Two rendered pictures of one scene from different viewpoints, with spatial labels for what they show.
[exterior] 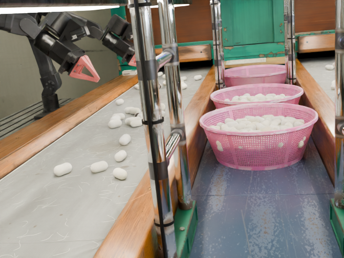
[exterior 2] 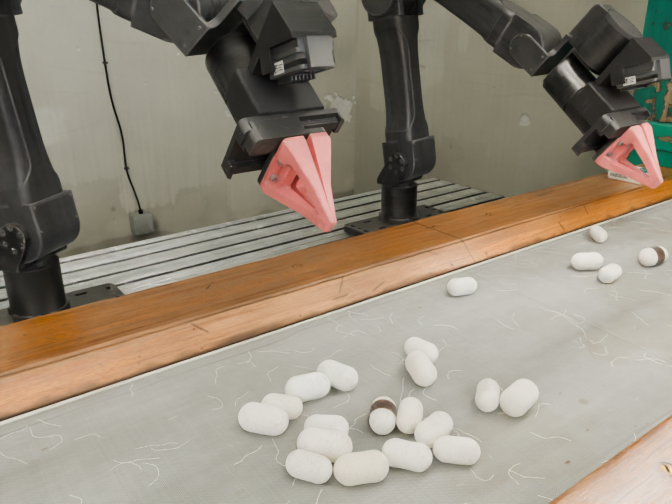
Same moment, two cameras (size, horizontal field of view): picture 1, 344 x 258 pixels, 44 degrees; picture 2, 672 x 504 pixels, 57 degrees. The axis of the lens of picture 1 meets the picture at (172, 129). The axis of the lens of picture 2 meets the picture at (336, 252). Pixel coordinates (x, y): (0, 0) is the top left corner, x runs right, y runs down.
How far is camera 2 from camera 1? 86 cm
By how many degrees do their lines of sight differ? 40
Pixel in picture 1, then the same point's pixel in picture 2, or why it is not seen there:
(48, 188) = not seen: outside the picture
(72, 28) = (275, 38)
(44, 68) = (395, 122)
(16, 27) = (144, 13)
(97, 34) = (530, 57)
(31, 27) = (180, 18)
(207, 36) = not seen: outside the picture
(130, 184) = not seen: outside the picture
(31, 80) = (503, 120)
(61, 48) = (242, 100)
